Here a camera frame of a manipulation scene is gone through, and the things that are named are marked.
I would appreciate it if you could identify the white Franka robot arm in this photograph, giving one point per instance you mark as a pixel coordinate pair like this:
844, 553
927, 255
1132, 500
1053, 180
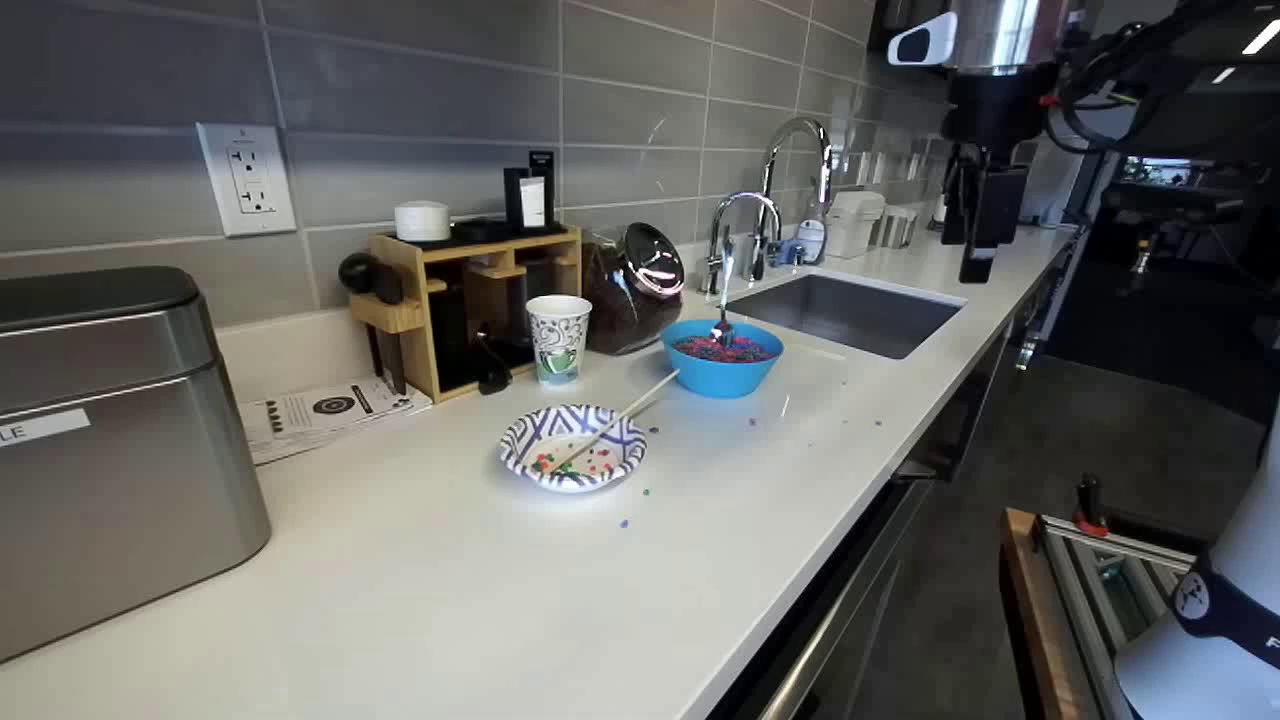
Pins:
984, 25

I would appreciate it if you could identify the small soap bottle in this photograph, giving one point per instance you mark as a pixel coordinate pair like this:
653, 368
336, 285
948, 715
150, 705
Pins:
809, 240

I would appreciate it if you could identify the printed paper card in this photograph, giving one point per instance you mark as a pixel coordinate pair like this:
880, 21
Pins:
332, 415

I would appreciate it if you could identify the wooden cart with metal rail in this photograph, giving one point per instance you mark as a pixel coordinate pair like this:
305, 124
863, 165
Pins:
1033, 600

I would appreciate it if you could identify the small chrome faucet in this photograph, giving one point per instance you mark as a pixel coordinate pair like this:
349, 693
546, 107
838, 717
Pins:
726, 222

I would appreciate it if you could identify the black bottle white label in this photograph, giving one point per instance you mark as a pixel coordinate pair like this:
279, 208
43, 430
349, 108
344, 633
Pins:
528, 203

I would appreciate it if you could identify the metal spoon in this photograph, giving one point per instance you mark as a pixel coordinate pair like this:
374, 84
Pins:
721, 322

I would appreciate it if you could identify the white wall outlet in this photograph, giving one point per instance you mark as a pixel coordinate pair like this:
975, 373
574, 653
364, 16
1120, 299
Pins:
246, 180

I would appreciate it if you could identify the white blue patterned bowl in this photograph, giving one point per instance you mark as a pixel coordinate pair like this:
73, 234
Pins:
574, 462

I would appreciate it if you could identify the thin white stick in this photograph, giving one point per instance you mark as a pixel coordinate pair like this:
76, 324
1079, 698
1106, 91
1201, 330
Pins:
648, 394

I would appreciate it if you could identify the black round knob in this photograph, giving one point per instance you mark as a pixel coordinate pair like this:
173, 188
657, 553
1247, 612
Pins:
362, 278

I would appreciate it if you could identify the tall chrome faucet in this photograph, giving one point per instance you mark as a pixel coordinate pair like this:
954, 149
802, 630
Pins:
802, 124

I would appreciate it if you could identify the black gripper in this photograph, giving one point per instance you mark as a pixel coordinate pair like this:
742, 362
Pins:
1000, 107

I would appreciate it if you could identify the small white cup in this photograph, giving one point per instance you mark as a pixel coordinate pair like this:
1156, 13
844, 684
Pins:
423, 222

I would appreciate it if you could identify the stainless steel bin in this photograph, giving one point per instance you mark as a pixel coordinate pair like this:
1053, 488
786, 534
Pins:
121, 467

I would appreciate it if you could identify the patterned paper cup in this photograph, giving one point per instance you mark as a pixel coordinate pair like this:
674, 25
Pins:
559, 340

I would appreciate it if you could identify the wooden organiser rack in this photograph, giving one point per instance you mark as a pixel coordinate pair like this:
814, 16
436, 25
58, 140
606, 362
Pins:
467, 248

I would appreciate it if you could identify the black kettle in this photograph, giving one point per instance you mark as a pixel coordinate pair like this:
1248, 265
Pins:
633, 302

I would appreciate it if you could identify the coloured gravel pile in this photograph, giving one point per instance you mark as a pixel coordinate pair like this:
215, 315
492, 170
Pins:
726, 349

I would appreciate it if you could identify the red clamp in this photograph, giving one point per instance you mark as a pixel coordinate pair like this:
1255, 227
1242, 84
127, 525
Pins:
1089, 521

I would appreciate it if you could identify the steel sink basin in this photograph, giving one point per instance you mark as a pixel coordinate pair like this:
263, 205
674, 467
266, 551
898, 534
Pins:
852, 315

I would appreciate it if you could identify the ceiling light strip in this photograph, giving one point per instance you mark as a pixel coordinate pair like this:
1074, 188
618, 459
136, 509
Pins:
1221, 75
1262, 37

